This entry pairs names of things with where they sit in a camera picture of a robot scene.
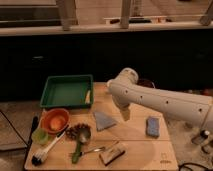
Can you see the white dish brush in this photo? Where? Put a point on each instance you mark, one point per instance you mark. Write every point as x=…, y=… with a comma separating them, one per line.
x=41, y=154

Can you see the small yellow item in tray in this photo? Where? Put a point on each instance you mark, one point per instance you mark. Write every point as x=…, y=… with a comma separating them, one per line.
x=87, y=98

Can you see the metal spoon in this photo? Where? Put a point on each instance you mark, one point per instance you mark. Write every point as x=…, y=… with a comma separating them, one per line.
x=92, y=150

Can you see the dark red bowl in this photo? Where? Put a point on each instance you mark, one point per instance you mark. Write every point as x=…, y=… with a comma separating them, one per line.
x=146, y=83

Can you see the wooden block brush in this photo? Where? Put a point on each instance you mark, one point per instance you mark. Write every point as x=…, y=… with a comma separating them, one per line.
x=112, y=153

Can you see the green handled metal scoop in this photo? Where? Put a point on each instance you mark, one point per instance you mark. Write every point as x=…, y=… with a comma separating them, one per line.
x=83, y=137

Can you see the green plastic tray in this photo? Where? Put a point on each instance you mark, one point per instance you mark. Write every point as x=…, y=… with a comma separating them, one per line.
x=67, y=91

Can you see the small green cup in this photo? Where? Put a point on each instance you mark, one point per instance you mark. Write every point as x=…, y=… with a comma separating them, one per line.
x=40, y=136

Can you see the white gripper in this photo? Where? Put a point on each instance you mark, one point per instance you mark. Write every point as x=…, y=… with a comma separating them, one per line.
x=125, y=112

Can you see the spice jar with black lid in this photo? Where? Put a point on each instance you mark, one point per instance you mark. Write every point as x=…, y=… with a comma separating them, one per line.
x=201, y=137

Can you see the grey-blue towel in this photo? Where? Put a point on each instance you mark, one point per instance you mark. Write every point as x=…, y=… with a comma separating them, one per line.
x=103, y=121

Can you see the blue sponge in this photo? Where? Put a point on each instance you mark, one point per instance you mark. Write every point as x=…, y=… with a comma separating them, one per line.
x=152, y=127

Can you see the orange plastic bowl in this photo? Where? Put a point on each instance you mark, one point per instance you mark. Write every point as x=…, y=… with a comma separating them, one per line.
x=55, y=120

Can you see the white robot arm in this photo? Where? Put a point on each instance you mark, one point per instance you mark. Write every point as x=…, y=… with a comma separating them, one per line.
x=192, y=108

